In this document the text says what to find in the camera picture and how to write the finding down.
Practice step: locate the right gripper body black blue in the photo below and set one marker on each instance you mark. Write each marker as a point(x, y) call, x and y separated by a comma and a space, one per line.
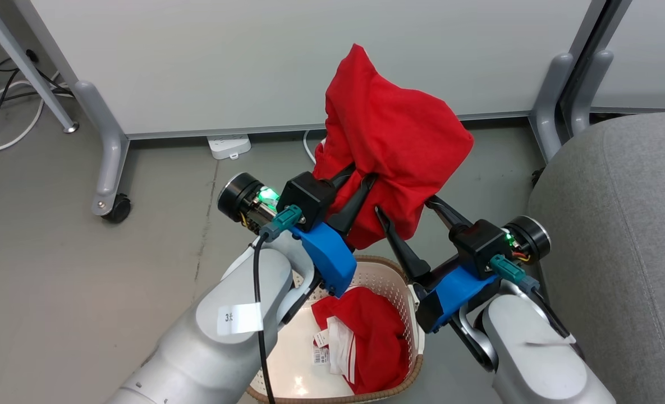
point(478, 244)

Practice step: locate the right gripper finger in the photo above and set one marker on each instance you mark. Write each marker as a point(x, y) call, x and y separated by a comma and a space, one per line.
point(450, 216)
point(402, 249)

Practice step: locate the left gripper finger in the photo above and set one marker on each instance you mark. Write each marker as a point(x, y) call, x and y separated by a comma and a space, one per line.
point(350, 210)
point(340, 177)

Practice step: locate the left gripper body black blue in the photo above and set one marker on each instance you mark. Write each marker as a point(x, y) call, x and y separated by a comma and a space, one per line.
point(310, 202)

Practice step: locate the plain red garment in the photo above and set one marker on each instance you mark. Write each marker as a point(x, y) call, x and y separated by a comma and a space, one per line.
point(388, 129)

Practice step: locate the red garment with white stripes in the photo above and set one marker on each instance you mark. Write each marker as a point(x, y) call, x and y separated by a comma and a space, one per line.
point(377, 336)

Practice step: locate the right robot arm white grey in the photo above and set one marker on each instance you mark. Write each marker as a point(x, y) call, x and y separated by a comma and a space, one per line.
point(534, 359)

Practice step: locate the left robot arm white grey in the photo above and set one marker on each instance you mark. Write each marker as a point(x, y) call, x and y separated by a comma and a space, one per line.
point(197, 353)

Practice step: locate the cream perforated laundry basket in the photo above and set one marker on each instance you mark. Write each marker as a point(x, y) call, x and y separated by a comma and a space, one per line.
point(293, 365)

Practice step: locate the small black caster wheel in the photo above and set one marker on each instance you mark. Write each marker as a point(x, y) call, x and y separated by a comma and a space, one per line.
point(537, 177)

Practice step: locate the white power strip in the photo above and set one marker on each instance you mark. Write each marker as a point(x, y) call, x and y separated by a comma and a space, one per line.
point(228, 147)

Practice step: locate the grey fabric sofa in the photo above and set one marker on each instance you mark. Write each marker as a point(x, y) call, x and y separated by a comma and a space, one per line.
point(618, 224)

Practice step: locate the wide white partition panel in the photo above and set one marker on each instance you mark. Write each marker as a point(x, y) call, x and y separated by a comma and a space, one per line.
point(253, 56)

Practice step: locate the grey partition foot with caster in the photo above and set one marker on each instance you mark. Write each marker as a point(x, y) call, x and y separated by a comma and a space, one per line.
point(108, 157)

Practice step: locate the narrow white partition panel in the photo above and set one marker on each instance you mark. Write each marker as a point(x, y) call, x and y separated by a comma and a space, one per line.
point(646, 56)

